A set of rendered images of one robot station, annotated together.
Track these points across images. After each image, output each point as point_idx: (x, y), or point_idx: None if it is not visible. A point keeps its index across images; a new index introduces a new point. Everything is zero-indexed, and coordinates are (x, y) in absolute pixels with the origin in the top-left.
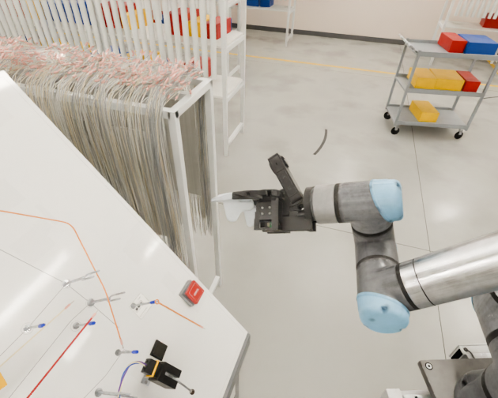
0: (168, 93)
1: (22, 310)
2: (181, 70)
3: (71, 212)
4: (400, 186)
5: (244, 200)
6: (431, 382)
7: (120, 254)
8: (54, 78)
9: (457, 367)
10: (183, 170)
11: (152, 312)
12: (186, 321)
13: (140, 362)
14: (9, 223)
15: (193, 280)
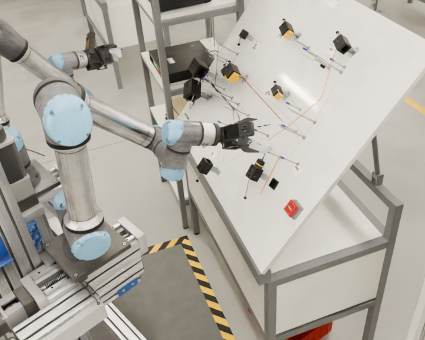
0: None
1: (307, 105)
2: None
3: (350, 115)
4: (167, 123)
5: None
6: (121, 236)
7: (325, 151)
8: None
9: (107, 253)
10: None
11: (292, 178)
12: (281, 207)
13: (263, 156)
14: (345, 86)
15: (297, 206)
